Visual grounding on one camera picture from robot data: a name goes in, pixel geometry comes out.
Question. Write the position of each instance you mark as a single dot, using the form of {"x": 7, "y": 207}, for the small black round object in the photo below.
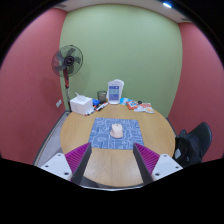
{"x": 140, "y": 102}

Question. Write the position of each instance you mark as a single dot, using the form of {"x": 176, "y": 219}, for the black standing fan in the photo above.
{"x": 68, "y": 60}

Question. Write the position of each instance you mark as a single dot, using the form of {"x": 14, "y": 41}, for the light blue packet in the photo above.
{"x": 124, "y": 101}

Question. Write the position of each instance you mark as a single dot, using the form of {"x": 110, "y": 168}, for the white tissue box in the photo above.
{"x": 81, "y": 105}

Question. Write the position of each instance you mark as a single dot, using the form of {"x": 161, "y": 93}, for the blue patterned mouse pad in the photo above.
{"x": 100, "y": 136}

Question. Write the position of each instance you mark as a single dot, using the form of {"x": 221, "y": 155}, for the red marker pen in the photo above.
{"x": 90, "y": 112}

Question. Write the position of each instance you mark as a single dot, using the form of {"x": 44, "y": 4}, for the white wall socket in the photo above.
{"x": 59, "y": 103}

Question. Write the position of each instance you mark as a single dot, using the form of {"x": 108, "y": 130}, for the orange and white snack packet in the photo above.
{"x": 146, "y": 108}

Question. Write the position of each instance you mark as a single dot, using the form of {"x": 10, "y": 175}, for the pale pink computer mouse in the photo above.
{"x": 116, "y": 131}

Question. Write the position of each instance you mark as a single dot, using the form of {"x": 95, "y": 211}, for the dark mesh pen cup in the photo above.
{"x": 101, "y": 96}

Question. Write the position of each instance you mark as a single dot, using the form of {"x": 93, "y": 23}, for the black marker pen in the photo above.
{"x": 101, "y": 106}

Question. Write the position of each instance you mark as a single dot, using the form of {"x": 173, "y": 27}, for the black backpack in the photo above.
{"x": 186, "y": 150}

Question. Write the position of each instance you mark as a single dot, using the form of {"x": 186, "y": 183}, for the black office chair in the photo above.
{"x": 203, "y": 133}

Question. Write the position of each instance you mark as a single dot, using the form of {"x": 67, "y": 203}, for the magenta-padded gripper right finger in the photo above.
{"x": 148, "y": 157}

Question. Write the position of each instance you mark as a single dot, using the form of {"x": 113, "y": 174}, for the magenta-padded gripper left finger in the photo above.
{"x": 78, "y": 156}

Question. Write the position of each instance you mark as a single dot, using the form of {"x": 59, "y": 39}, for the orange and blue snack packet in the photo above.
{"x": 132, "y": 105}

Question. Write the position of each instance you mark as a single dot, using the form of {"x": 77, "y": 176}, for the round ceiling light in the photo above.
{"x": 167, "y": 5}

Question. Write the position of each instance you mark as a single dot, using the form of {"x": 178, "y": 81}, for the blue whiteboard eraser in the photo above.
{"x": 96, "y": 102}

